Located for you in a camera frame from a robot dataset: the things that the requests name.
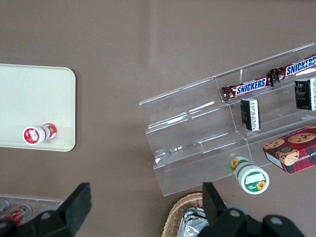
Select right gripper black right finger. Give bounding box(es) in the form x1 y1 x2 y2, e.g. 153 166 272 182
197 182 262 237

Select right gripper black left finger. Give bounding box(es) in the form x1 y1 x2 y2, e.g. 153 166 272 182
32 182 92 237

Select light oval wicker basket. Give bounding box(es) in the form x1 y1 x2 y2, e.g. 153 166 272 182
163 192 211 237

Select beige plastic tray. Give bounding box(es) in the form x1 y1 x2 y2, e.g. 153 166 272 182
0 63 76 152

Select stack of foil trays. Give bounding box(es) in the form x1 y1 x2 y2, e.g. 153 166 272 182
181 206 211 237

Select clear acrylic bottle rack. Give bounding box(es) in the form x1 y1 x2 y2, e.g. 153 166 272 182
0 194 65 223

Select green sunflower yogurt cup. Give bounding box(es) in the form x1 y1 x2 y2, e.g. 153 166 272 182
229 156 270 195

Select red cola bottle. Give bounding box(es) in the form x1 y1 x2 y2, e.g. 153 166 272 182
1 204 33 223

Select clear acrylic stepped display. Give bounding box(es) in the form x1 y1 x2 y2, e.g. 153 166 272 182
138 43 316 197

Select red yogurt cup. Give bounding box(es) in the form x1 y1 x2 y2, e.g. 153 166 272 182
22 122 58 146

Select red plaid cookie box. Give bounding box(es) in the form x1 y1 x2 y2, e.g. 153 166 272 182
262 124 316 175

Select small black box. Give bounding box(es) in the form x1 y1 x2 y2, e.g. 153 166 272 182
240 98 261 131
295 78 316 112

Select snickers bar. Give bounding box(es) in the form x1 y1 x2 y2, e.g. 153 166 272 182
269 54 316 82
221 77 274 103

